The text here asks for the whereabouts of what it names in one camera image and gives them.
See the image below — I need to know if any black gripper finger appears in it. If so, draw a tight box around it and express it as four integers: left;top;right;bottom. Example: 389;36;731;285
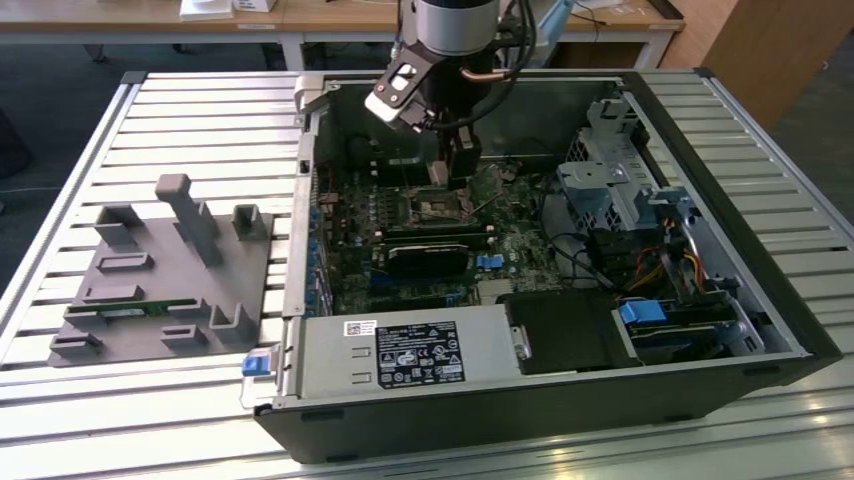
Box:
444;127;484;191

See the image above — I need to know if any metal socket cover frame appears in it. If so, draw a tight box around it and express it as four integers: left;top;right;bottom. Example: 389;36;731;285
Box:
478;163;520;202

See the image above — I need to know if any thin wire locking lever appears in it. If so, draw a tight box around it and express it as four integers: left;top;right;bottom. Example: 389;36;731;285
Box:
471;191;503;217

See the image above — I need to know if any CPU socket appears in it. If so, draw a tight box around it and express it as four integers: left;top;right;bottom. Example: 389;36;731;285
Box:
407;185;479;226

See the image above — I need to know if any black RAM slot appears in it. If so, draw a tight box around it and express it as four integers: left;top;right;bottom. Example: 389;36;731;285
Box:
383;225;486;236
383;233;488;245

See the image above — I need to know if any silver metal drive cage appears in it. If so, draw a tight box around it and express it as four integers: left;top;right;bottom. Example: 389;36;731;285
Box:
556;97;702;236

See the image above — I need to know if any green motherboard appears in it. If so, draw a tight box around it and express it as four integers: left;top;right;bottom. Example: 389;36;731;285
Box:
303;159;575;319

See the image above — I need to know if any black graphics card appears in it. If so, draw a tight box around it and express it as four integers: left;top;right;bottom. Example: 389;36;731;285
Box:
383;241;472;281

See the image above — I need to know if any wooden desk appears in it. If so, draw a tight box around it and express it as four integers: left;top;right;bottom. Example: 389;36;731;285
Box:
0;0;688;71

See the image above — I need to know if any silver chipset heat sink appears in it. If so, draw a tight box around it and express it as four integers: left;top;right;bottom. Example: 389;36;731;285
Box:
480;279;519;304

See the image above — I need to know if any black plastic shroud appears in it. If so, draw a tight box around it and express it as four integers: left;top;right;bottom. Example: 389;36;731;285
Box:
498;290;646;376

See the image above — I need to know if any blue disk carrier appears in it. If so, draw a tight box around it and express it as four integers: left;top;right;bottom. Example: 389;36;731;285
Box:
618;298;668;329

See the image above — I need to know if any silver power supply unit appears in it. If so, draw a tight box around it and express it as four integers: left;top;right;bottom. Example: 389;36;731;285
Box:
283;304;528;401

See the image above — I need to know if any wooden cabinet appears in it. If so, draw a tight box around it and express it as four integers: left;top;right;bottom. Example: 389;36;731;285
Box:
659;0;854;129

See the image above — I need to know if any grey parts rack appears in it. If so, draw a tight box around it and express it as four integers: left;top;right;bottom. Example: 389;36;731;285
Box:
47;173;279;369

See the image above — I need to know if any blue plastic latch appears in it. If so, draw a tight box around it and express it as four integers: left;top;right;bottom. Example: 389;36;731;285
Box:
243;351;275;377

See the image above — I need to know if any black open PC case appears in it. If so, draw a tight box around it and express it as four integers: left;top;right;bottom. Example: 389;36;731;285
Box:
251;67;843;464

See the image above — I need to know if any green RAM stick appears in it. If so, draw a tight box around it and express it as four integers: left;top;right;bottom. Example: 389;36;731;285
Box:
97;298;200;317

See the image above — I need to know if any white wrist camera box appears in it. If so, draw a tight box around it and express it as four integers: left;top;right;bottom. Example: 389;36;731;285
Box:
363;47;432;134

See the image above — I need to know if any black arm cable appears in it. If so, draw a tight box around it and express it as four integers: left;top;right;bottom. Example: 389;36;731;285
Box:
459;0;535;131

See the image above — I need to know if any red yellow wire bundle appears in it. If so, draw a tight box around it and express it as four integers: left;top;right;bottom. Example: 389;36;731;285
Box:
630;247;708;294

